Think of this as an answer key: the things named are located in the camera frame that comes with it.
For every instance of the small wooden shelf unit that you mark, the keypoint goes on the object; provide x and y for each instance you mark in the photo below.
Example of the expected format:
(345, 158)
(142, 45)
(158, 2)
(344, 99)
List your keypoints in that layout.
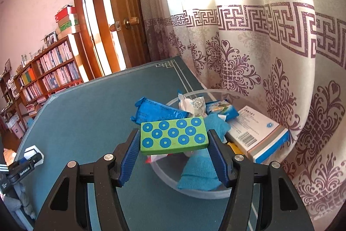
(10, 95)

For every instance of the grey fuzzy cloth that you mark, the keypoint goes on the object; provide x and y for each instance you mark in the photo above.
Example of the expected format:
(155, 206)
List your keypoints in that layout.
(21, 201)

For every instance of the wooden bookshelf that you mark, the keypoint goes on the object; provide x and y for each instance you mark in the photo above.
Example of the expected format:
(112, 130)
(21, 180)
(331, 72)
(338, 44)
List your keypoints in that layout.
(48, 76)

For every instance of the stack of cardboard boxes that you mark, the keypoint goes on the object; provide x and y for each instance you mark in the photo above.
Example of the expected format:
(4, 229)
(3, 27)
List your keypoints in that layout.
(67, 21)

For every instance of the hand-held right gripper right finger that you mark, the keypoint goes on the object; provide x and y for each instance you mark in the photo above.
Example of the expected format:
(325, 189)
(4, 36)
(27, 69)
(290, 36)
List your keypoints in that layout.
(217, 160)

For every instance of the clear plastic bowl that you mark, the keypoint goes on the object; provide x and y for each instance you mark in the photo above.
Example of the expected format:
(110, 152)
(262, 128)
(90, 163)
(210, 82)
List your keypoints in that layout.
(189, 190)

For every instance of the patterned white curtain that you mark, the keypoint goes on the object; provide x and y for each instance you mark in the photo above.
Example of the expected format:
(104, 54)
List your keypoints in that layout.
(256, 44)

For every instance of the white printed foil pouch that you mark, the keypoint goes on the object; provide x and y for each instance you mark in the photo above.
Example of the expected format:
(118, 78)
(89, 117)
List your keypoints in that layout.
(194, 105)

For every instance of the blue snack wrapper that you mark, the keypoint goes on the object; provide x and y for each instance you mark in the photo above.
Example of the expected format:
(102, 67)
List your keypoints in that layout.
(156, 112)

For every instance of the wooden door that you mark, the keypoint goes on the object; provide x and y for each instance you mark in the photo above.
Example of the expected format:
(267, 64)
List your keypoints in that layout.
(127, 3)

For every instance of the white square box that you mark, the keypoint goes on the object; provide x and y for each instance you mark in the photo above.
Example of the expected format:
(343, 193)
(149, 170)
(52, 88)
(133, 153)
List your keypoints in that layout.
(31, 151)

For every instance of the blue cracker packet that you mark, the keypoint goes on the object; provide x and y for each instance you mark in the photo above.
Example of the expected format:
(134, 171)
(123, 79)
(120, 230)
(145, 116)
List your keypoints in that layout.
(221, 109)

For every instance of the blue woven cloth pouch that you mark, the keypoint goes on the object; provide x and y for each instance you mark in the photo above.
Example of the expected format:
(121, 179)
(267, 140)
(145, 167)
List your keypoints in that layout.
(200, 174)

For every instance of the brass door knob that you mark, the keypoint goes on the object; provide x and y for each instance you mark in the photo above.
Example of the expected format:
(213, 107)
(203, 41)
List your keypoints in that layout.
(131, 22)

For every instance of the white medicine box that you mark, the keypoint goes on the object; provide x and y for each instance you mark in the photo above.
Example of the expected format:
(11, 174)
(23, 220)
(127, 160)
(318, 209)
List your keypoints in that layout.
(254, 133)

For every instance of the pink storage bin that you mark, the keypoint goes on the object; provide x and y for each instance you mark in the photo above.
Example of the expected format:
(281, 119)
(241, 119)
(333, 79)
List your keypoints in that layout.
(16, 128)

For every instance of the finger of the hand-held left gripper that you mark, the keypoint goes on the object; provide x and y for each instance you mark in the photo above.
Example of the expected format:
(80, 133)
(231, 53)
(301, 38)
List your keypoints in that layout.
(35, 160)

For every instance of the rows of shelved books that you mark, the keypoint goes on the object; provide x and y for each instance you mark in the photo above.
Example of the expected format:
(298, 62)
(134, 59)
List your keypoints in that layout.
(56, 57)

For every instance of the green block with blue dots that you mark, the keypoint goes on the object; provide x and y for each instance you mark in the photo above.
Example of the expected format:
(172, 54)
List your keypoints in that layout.
(173, 136)

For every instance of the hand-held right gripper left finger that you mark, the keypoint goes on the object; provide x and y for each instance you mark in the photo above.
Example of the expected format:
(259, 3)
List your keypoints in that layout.
(129, 158)

